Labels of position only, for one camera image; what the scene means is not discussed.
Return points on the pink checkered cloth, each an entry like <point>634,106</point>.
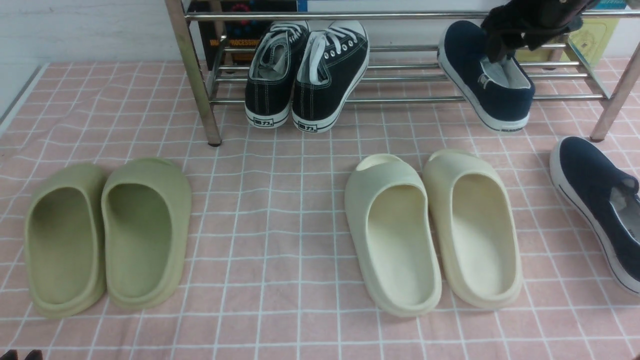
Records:
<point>270,270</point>

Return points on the cream slipper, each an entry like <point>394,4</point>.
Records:
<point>475,226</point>
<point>386,207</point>

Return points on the black book behind rack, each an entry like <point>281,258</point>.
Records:
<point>241,34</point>

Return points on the black canvas sneaker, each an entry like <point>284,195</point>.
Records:
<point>272,73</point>
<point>334,62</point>

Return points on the olive green slipper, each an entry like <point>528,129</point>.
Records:
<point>64,241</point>
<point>146,208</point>

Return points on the navy slip-on shoe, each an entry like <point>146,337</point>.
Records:
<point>500,93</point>
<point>608,200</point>

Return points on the left cream slipper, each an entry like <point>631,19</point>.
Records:
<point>386,207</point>

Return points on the left olive green slipper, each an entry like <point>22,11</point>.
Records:
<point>64,241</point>

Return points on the teal yellow book behind rack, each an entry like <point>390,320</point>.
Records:
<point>591,40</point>

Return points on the left black canvas sneaker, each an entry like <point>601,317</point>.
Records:
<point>272,73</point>

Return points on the right black canvas sneaker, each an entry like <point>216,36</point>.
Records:
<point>334,62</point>

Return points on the right cream slipper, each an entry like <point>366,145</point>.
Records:
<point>475,226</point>

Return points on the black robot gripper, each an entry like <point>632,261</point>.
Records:
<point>531,24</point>

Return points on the metal shoe rack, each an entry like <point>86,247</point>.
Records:
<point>566,63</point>

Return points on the right olive green slipper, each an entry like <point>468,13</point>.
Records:
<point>146,208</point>

